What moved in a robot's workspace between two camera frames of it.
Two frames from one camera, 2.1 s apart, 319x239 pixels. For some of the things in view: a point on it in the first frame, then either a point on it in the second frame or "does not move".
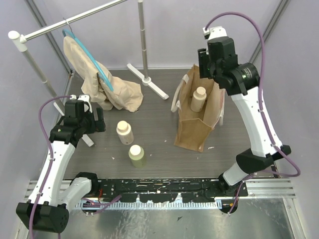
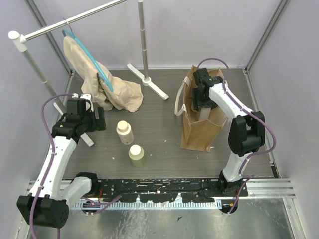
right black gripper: x=202 y=56 → x=197 y=102
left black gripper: x=93 y=119 does not move
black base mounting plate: x=168 y=190 does not move
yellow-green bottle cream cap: x=136 y=155 does not move
